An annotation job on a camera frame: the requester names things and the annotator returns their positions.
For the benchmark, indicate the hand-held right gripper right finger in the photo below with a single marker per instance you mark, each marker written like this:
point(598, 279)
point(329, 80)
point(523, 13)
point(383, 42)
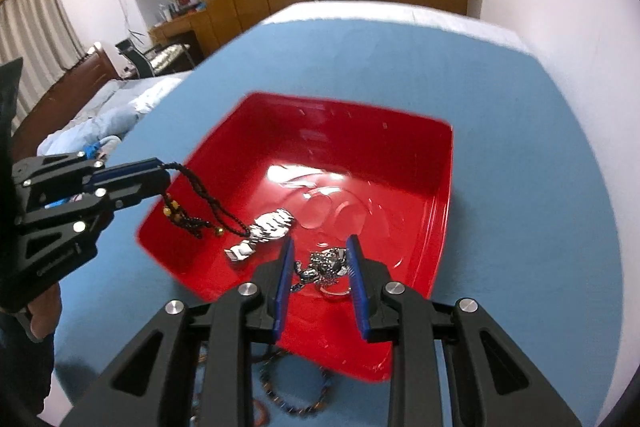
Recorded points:
point(357, 297)

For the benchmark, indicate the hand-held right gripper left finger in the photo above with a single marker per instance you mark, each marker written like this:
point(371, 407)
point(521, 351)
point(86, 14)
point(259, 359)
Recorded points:
point(284, 292)

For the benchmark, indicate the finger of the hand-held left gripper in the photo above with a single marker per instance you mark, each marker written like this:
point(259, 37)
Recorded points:
point(135, 196)
point(130, 172)

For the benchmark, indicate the silver metal watch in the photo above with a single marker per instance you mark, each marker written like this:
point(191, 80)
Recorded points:
point(270, 227)

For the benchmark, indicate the reddish brown bangle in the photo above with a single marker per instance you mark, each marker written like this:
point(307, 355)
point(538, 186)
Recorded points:
point(260, 412)

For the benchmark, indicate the red plastic tray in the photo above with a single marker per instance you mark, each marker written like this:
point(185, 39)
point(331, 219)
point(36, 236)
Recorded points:
point(375, 157)

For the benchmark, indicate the person's left forearm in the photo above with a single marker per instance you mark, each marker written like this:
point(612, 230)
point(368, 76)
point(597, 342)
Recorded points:
point(25, 372)

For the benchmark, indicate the person's left hand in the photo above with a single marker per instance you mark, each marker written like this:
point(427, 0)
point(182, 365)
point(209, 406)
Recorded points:
point(45, 312)

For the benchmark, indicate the dark wooden headboard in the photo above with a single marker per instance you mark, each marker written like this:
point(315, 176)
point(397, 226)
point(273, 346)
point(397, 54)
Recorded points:
point(75, 82)

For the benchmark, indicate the black office chair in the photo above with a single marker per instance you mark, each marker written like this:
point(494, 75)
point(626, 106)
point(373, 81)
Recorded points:
point(137, 59)

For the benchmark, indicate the wooden desk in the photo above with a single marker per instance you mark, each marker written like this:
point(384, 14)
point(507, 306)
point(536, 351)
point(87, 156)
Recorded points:
point(175, 29)

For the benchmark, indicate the beige curtain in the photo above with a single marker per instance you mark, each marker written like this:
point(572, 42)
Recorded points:
point(35, 37)

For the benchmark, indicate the desk clutter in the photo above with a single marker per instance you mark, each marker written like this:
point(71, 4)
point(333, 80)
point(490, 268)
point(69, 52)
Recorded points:
point(182, 4)

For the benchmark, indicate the white underlay sheet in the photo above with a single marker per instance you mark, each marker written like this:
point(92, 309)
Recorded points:
point(400, 12)

